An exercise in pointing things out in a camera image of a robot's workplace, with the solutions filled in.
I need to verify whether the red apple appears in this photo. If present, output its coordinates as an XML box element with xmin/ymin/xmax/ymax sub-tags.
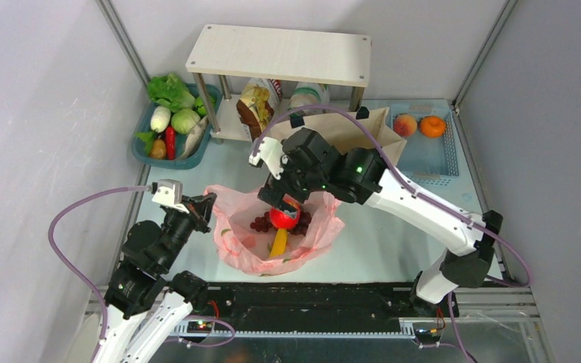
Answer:
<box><xmin>269</xmin><ymin>200</ymin><xmax>301</xmax><ymax>230</ymax></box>

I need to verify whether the pink plastic grocery bag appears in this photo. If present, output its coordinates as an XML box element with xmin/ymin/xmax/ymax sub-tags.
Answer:
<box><xmin>204</xmin><ymin>185</ymin><xmax>345</xmax><ymax>276</ymax></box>

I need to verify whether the dark red grape bunch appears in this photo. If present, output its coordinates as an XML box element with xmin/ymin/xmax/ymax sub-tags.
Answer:
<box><xmin>250</xmin><ymin>212</ymin><xmax>312</xmax><ymax>235</ymax></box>

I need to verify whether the yellow banana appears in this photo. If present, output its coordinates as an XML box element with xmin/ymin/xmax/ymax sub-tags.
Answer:
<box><xmin>269</xmin><ymin>228</ymin><xmax>288</xmax><ymax>259</ymax></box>

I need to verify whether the beige canvas tote bag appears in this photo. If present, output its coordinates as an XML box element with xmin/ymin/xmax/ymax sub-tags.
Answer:
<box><xmin>260</xmin><ymin>104</ymin><xmax>407</xmax><ymax>166</ymax></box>

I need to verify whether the white radish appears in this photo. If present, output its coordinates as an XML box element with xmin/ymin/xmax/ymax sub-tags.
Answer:
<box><xmin>150</xmin><ymin>105</ymin><xmax>171</xmax><ymax>134</ymax></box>

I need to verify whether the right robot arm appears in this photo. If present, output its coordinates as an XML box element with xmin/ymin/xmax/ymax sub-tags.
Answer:
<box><xmin>249</xmin><ymin>129</ymin><xmax>502</xmax><ymax>304</ymax></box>

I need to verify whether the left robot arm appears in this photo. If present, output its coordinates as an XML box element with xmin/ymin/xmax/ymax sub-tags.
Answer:
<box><xmin>93</xmin><ymin>192</ymin><xmax>217</xmax><ymax>362</ymax></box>

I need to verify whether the teal plastic vegetable basket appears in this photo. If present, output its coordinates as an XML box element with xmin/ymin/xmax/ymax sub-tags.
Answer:
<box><xmin>130</xmin><ymin>83</ymin><xmax>223</xmax><ymax>169</ymax></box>

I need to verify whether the silver grey fish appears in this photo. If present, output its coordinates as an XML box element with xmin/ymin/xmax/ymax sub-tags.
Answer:
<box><xmin>177</xmin><ymin>116</ymin><xmax>209</xmax><ymax>160</ymax></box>

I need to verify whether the brown potato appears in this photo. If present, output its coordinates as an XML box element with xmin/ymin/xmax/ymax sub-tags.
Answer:
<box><xmin>148</xmin><ymin>138</ymin><xmax>167</xmax><ymax>160</ymax></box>

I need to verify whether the green white snack bag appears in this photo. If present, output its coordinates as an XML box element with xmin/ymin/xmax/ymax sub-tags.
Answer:
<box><xmin>287</xmin><ymin>82</ymin><xmax>331</xmax><ymax>110</ymax></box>

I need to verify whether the brown chips bag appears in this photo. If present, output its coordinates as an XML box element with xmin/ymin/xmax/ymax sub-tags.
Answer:
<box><xmin>236</xmin><ymin>78</ymin><xmax>282</xmax><ymax>141</ymax></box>

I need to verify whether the red chili pepper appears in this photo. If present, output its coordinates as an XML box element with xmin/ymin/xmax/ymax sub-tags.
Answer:
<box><xmin>165</xmin><ymin>126</ymin><xmax>176</xmax><ymax>160</ymax></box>

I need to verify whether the round green cabbage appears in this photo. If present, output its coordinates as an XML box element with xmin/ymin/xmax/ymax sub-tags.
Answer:
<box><xmin>170</xmin><ymin>108</ymin><xmax>201</xmax><ymax>135</ymax></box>

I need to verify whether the green bell pepper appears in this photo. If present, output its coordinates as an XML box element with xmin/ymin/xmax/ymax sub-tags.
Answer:
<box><xmin>192</xmin><ymin>96</ymin><xmax>208</xmax><ymax>118</ymax></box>

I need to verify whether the peach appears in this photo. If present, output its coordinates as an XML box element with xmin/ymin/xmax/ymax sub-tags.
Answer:
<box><xmin>393</xmin><ymin>113</ymin><xmax>418</xmax><ymax>138</ymax></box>

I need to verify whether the white wooden two-tier shelf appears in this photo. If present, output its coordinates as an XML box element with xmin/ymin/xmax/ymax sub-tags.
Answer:
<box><xmin>185</xmin><ymin>24</ymin><xmax>372</xmax><ymax>141</ymax></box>

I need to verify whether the light blue fruit basket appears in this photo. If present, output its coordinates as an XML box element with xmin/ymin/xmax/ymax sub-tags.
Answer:
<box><xmin>387</xmin><ymin>99</ymin><xmax>459</xmax><ymax>187</ymax></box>

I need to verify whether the green leafy lettuce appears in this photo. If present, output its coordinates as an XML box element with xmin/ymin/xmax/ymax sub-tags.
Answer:
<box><xmin>147</xmin><ymin>73</ymin><xmax>195</xmax><ymax>113</ymax></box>

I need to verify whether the orange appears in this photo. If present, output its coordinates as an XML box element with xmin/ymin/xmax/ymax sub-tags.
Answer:
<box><xmin>419</xmin><ymin>116</ymin><xmax>446</xmax><ymax>138</ymax></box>

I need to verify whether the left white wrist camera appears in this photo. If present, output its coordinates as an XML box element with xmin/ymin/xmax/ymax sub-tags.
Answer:
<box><xmin>151</xmin><ymin>178</ymin><xmax>189</xmax><ymax>213</ymax></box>

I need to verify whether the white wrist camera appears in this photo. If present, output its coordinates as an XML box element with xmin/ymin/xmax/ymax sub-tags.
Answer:
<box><xmin>248</xmin><ymin>137</ymin><xmax>284</xmax><ymax>180</ymax></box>
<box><xmin>151</xmin><ymin>178</ymin><xmax>189</xmax><ymax>213</ymax></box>

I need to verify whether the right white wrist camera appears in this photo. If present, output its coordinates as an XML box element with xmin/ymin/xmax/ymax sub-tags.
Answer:
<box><xmin>248</xmin><ymin>137</ymin><xmax>284</xmax><ymax>180</ymax></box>

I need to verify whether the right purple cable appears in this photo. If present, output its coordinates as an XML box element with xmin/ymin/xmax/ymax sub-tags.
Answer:
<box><xmin>251</xmin><ymin>104</ymin><xmax>533</xmax><ymax>363</ymax></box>

